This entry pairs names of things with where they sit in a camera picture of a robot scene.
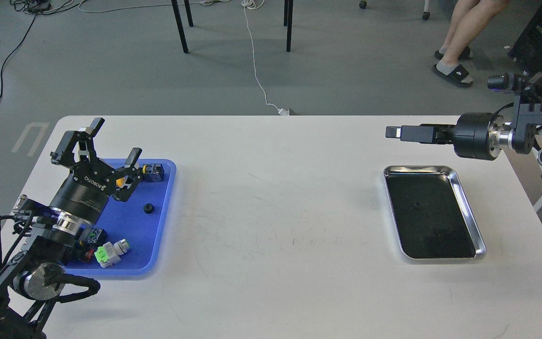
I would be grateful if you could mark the white green selector switch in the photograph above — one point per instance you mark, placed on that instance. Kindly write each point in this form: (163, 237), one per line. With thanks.
(109, 254)

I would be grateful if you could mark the red emergency stop button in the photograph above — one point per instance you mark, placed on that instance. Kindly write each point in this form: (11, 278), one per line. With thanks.
(88, 239)

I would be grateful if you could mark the blue plastic tray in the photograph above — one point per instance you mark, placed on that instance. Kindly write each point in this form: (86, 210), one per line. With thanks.
(127, 220)

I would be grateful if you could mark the silver metal tray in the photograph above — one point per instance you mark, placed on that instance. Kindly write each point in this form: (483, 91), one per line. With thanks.
(443, 228)

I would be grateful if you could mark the black Robotiq image left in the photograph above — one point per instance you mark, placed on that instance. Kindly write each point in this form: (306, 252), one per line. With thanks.
(91, 184)

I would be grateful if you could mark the person leg far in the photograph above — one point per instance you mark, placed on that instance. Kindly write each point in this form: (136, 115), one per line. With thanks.
(461, 8)

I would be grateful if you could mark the person leg near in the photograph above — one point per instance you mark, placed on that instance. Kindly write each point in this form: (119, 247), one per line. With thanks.
(470, 27)

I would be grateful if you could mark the black Robotiq image right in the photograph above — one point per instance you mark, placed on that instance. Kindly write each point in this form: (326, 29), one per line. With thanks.
(472, 137)

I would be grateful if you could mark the black table leg right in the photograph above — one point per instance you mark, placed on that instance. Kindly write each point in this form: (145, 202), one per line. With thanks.
(288, 22)

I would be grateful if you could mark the black slipper near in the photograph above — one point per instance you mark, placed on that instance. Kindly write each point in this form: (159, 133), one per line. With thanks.
(455, 75)

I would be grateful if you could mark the black table leg left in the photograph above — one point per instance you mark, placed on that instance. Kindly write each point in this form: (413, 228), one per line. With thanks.
(179, 22)

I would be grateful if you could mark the person leg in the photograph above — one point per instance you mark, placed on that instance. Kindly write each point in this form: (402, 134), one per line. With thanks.
(461, 8)
(470, 27)

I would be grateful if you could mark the black table leg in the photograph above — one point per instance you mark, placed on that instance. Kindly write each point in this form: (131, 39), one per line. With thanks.
(179, 22)
(288, 22)

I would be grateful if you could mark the yellow pushbutton switch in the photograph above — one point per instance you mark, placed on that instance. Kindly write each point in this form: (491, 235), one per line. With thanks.
(120, 182)

